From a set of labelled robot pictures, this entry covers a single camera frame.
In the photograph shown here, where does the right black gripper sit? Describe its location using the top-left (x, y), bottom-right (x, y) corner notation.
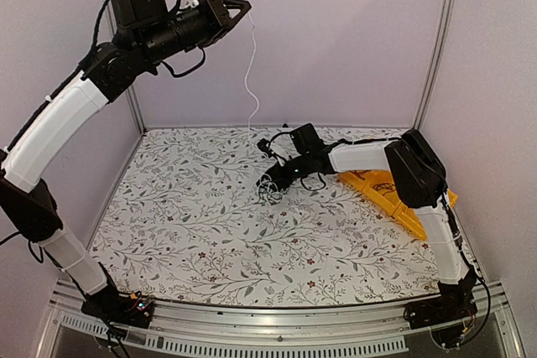
top-left (258, 153), bottom-right (313, 191)

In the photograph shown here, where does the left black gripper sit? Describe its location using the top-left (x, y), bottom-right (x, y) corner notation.
top-left (139, 0), bottom-right (252, 65)

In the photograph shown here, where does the cable pile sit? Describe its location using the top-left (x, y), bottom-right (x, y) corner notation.
top-left (255, 179), bottom-right (286, 207)

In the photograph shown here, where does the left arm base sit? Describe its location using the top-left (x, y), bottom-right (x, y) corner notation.
top-left (81, 284), bottom-right (154, 329)

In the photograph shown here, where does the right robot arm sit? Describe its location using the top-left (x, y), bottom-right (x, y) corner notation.
top-left (257, 123), bottom-right (477, 321)

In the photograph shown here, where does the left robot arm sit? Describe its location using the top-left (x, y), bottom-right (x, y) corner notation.
top-left (1, 0), bottom-right (251, 319)

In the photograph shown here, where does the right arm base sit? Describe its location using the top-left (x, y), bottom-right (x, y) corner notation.
top-left (403, 281), bottom-right (477, 350)

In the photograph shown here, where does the floral table mat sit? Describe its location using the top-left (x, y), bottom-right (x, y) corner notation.
top-left (81, 125), bottom-right (472, 308)

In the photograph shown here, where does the yellow bin middle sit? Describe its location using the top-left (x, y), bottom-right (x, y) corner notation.
top-left (339, 170), bottom-right (404, 217)

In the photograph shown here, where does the yellow bin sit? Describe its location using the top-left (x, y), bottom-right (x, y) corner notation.
top-left (339, 170), bottom-right (404, 217)
top-left (383, 190), bottom-right (460, 243)

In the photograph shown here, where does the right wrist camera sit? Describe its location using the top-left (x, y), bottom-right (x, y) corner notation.
top-left (257, 139), bottom-right (289, 166)

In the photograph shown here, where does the left aluminium post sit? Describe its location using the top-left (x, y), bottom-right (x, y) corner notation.
top-left (102, 1), bottom-right (146, 135)

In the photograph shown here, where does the aluminium post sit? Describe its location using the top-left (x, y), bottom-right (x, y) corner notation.
top-left (102, 1), bottom-right (146, 135)
top-left (413, 0), bottom-right (456, 130)

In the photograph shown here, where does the aluminium front rail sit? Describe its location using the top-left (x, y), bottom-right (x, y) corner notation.
top-left (36, 280), bottom-right (526, 357)

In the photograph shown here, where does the right aluminium post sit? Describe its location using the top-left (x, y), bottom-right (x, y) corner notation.
top-left (413, 0), bottom-right (456, 130)

